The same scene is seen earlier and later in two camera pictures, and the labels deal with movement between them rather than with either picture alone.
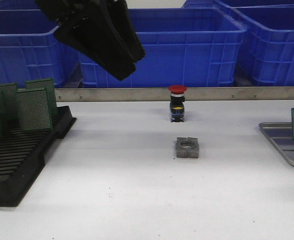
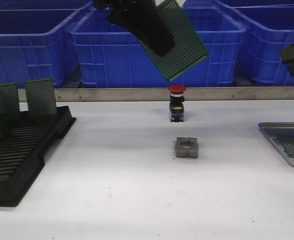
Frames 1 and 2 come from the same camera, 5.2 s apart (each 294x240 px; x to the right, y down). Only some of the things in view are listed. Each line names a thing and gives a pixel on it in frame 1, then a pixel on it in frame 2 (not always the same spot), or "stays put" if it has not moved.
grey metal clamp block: [187, 147] stays put
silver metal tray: [281, 133] stays put
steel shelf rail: [213, 94] stays put
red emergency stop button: [176, 104] stays put
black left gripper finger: [92, 33] to [142, 17]
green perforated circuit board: [34, 110] to [188, 50]
